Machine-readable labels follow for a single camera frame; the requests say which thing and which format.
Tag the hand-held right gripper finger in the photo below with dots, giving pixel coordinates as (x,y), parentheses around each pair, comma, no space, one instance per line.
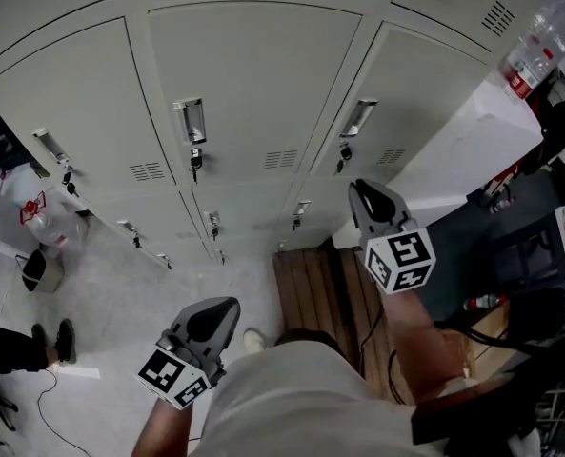
(389,207)
(362,217)

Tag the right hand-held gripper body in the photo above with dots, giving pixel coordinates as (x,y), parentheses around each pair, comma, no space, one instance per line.
(401,262)

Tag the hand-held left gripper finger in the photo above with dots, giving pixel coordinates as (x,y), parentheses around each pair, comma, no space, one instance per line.
(189,322)
(220,341)

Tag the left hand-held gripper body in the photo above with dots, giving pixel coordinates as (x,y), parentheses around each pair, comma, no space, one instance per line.
(172,379)

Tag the grey metal locker door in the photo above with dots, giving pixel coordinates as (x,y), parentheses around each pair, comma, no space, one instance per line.
(406,103)
(263,88)
(167,217)

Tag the grey metal locker cabinet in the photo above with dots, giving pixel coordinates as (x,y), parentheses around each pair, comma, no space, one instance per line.
(72,65)

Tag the person's left forearm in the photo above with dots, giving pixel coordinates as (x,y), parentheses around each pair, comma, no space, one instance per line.
(160,431)

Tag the person's right forearm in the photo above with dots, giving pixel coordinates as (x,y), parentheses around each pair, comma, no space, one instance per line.
(420,345)

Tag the person's left shoe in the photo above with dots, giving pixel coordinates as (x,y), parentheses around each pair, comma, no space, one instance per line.
(254,342)

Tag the person's shoe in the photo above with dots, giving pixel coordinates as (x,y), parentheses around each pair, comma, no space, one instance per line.
(66,341)
(39,336)
(254,342)

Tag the large white box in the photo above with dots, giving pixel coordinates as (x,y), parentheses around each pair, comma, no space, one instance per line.
(453,160)

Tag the wooden plank platform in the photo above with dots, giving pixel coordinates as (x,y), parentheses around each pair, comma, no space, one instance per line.
(310,293)

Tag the red and white bottle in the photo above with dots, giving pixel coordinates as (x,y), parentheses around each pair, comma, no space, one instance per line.
(484,303)

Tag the white floor tape strip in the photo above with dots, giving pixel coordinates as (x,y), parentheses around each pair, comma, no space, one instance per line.
(77,371)

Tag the dark desk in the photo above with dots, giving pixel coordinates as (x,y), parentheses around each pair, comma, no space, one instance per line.
(501,245)

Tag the person's light t-shirt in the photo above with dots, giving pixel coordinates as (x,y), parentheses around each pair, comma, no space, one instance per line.
(301,407)

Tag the black backpack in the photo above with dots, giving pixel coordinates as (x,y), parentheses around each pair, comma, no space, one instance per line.
(537,312)

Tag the grey trash bin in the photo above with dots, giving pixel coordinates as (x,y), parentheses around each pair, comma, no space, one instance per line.
(41,272)

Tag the black worn equipment pack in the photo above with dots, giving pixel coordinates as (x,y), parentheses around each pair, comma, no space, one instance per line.
(477,412)

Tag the large red-capped water jug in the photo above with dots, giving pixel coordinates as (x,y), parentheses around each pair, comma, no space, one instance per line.
(53,222)

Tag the plastic-wrapped bottle pack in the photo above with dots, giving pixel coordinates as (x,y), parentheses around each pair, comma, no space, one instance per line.
(534,50)

